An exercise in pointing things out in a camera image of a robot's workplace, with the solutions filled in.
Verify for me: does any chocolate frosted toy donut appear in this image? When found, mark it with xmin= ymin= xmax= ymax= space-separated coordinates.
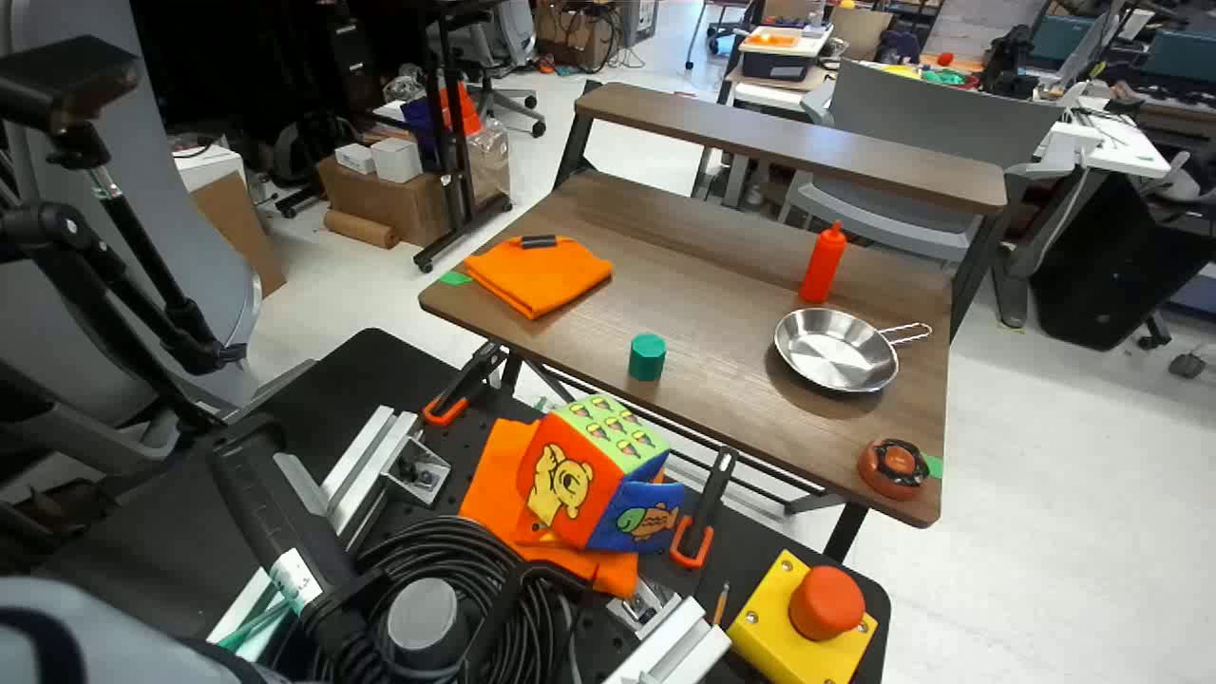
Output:
xmin=856 ymin=435 xmax=936 ymax=503

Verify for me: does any grey rounded robot base housing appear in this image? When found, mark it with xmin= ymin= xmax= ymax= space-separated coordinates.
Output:
xmin=0 ymin=575 xmax=245 ymax=684

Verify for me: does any small green cup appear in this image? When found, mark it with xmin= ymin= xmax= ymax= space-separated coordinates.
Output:
xmin=626 ymin=330 xmax=668 ymax=385

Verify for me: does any folded orange cloth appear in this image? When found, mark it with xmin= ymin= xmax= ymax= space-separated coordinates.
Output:
xmin=461 ymin=232 xmax=616 ymax=323

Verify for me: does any brown wooden table with shelf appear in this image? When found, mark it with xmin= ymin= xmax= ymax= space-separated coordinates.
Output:
xmin=413 ymin=79 xmax=1012 ymax=568

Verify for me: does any colourful plush cube toy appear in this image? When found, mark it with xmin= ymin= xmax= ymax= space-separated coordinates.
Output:
xmin=512 ymin=392 xmax=690 ymax=554

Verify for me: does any orange and black clamp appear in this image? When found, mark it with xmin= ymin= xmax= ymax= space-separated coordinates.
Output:
xmin=666 ymin=447 xmax=742 ymax=575
xmin=417 ymin=337 xmax=509 ymax=435

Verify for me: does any red ketchup squeeze bottle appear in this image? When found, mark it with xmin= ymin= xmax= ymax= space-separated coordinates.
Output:
xmin=799 ymin=221 xmax=851 ymax=308

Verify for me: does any silver metal frying pan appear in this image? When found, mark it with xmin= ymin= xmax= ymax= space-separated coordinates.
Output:
xmin=773 ymin=304 xmax=936 ymax=398

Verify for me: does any open cardboard box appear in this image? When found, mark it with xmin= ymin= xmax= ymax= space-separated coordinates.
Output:
xmin=312 ymin=121 xmax=512 ymax=252

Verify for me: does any black metal stand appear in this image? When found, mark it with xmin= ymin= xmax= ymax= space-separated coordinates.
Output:
xmin=409 ymin=0 xmax=516 ymax=273

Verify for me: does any round grey knob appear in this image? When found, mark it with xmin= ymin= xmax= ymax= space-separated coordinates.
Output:
xmin=381 ymin=575 xmax=465 ymax=672

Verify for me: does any yellow box with red button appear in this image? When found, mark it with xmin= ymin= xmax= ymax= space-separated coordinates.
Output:
xmin=726 ymin=549 xmax=880 ymax=684

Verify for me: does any orange topped box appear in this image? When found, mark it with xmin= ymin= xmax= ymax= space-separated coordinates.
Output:
xmin=735 ymin=24 xmax=836 ymax=88

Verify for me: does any grey chair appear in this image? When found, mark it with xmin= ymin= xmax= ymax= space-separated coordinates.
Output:
xmin=774 ymin=56 xmax=1072 ymax=273

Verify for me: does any tall cardboard box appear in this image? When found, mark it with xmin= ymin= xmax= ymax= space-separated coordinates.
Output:
xmin=185 ymin=167 xmax=290 ymax=300

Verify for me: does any grey partition panel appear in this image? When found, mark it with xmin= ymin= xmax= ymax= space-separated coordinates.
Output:
xmin=0 ymin=0 xmax=265 ymax=430

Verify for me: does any black office chair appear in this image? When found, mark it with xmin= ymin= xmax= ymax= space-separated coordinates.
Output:
xmin=1025 ymin=156 xmax=1216 ymax=352

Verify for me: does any white desk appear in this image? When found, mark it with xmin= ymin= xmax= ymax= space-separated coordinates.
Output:
xmin=989 ymin=104 xmax=1178 ymax=330

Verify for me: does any small metal bracket with screws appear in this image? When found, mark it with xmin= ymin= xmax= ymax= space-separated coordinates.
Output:
xmin=376 ymin=435 xmax=455 ymax=509

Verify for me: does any coiled black cable bundle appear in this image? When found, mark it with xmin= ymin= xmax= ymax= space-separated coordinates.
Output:
xmin=298 ymin=509 xmax=590 ymax=684

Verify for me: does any long aluminium extrusion rail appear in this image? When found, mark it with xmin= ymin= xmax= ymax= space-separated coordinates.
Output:
xmin=204 ymin=402 xmax=424 ymax=655

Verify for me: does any short aluminium extrusion rail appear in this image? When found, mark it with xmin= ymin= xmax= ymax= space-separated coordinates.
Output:
xmin=604 ymin=594 xmax=735 ymax=684

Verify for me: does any black rectangular post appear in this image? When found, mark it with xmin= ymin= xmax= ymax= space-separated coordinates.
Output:
xmin=204 ymin=426 xmax=361 ymax=601

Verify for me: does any black camera on tripod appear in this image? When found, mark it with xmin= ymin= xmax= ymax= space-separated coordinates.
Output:
xmin=0 ymin=31 xmax=234 ymax=380

